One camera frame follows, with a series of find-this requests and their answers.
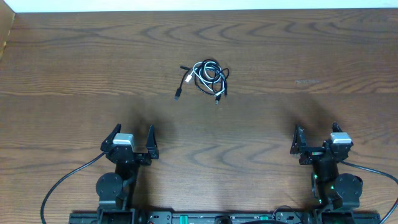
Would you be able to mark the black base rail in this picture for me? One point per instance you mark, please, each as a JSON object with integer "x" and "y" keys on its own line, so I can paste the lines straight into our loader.
{"x": 217, "y": 217}

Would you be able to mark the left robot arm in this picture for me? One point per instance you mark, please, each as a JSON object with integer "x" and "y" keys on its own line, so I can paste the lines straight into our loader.
{"x": 115, "y": 189}

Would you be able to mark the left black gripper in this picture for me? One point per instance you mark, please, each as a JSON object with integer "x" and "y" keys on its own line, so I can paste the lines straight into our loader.
{"x": 131, "y": 154}

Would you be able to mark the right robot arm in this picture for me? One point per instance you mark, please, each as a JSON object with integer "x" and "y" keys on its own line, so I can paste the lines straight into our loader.
{"x": 338, "y": 193}

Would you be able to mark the cardboard side panel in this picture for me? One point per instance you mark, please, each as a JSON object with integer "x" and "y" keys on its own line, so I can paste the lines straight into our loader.
{"x": 7, "y": 16}

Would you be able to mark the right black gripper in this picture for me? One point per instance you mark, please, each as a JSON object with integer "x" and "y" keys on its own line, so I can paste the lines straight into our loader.
{"x": 311, "y": 155}

